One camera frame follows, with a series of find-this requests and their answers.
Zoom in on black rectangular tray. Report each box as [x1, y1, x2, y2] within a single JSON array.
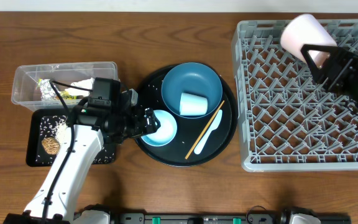
[[25, 107, 117, 167]]

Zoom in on round black tray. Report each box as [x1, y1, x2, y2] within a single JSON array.
[[135, 65, 238, 167]]

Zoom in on white tissue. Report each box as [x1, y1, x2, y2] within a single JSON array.
[[65, 78, 94, 96]]

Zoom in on yellow foil snack wrapper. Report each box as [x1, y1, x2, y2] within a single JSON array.
[[38, 79, 77, 101]]

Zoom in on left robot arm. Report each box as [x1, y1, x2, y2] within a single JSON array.
[[4, 78, 161, 223]]

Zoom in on grey dishwasher rack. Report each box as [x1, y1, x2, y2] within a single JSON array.
[[231, 20, 358, 172]]

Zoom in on pink cup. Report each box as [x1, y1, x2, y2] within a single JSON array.
[[280, 14, 337, 63]]

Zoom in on wooden chopstick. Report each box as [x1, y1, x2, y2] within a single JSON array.
[[185, 100, 225, 160]]

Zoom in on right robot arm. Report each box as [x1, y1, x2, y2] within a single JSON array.
[[301, 44, 358, 117]]

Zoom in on dark blue plate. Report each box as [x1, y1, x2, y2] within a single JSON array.
[[161, 62, 223, 119]]

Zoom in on spilled rice grains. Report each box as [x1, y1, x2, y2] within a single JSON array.
[[37, 83, 186, 165]]

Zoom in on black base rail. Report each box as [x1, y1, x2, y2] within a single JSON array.
[[74, 205, 352, 224]]

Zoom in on brown cookie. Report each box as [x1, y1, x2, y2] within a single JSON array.
[[41, 137, 60, 155]]

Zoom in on clear plastic bin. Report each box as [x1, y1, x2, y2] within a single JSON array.
[[11, 62, 119, 111]]

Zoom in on light blue bowl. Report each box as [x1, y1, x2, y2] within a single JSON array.
[[141, 110, 177, 147]]

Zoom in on white plastic knife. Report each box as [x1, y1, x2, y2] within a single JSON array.
[[194, 110, 223, 154]]

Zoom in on light blue cup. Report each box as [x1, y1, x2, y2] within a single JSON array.
[[179, 93, 208, 116]]

